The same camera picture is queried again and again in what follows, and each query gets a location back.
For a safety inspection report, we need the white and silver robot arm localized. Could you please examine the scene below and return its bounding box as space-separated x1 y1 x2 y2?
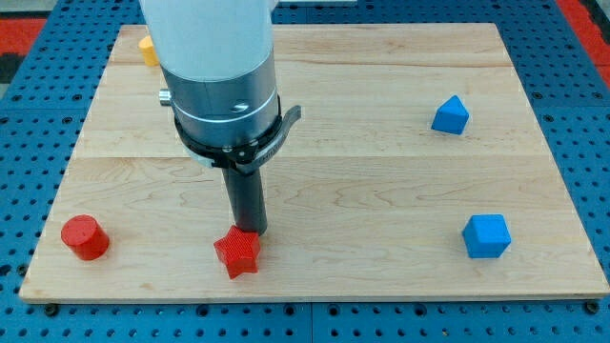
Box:
140 0 280 169

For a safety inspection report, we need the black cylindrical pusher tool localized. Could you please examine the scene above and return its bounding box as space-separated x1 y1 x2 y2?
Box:
222 169 268 235

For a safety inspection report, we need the wooden board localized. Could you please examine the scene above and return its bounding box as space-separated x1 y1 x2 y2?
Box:
19 23 609 304

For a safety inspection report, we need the red star block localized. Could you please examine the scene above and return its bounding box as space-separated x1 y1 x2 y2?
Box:
213 226 260 279

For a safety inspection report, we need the blue triangular prism block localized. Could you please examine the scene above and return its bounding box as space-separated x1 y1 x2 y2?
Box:
431 95 470 135

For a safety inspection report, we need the blue cube block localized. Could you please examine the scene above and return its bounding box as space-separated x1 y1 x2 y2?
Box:
462 213 512 258

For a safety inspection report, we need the yellow block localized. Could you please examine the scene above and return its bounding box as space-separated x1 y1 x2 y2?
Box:
138 35 159 67

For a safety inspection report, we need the red cylinder block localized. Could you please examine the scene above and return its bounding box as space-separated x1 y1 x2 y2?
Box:
60 214 110 261

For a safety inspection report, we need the black clamp ring with lever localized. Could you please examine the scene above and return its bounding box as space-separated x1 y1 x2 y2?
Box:
173 96 303 176

